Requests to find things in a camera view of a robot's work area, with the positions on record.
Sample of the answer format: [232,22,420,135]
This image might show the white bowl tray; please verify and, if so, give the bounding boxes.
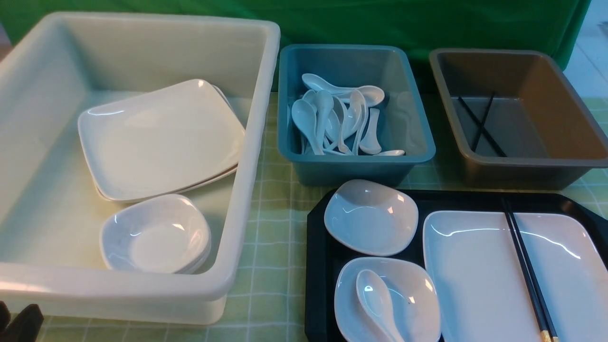
[334,257,441,342]
[324,180,419,257]

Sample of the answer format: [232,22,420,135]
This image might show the white soup spoon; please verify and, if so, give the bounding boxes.
[356,270,404,342]

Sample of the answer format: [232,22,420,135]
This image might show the large white square plate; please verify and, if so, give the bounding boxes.
[423,211,608,342]

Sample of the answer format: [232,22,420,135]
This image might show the black chopstick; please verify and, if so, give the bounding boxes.
[501,199,551,342]
[472,91,496,152]
[506,199,560,342]
[458,93,506,157]

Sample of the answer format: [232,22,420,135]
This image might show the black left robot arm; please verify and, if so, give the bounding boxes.
[0,301,44,342]

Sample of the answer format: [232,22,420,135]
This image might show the lower white plate in bin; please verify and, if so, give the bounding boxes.
[94,85,239,205]

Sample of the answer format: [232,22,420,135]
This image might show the white plate in bin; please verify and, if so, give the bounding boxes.
[77,78,246,201]
[94,85,239,205]

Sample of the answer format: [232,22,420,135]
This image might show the top white plate in bin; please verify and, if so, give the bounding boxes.
[77,78,246,201]

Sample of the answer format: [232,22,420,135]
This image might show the white spoon left of pile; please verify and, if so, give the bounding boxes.
[291,99,324,155]

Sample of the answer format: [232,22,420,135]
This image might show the white spoon of pile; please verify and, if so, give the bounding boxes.
[315,90,333,148]
[301,73,386,107]
[291,99,324,155]
[359,108,381,154]

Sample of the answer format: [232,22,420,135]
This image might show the white spoon right of pile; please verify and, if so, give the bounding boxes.
[359,108,381,154]

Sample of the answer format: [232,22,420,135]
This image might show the white spoon centre of pile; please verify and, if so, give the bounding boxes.
[315,90,333,148]

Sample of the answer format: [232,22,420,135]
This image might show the black serving tray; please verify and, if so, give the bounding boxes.
[304,189,607,342]

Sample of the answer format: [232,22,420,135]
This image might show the white spoon top of pile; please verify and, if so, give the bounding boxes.
[301,73,386,107]

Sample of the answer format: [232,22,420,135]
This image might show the teal plastic bin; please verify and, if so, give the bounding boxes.
[277,44,436,188]

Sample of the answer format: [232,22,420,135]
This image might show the green checkered tablecloth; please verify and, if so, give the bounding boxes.
[37,93,607,342]

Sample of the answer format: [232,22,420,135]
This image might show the stacked white bowls in bin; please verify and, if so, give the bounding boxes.
[99,193,211,274]

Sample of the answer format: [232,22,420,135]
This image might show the black chopstick in brown bin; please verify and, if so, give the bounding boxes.
[458,93,506,157]

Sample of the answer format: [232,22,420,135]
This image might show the brown plastic bin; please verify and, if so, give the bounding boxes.
[428,48,608,190]

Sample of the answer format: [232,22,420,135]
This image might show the large white plastic bin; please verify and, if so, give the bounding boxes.
[0,12,281,325]

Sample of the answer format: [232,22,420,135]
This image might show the green backdrop cloth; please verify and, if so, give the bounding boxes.
[0,0,590,92]

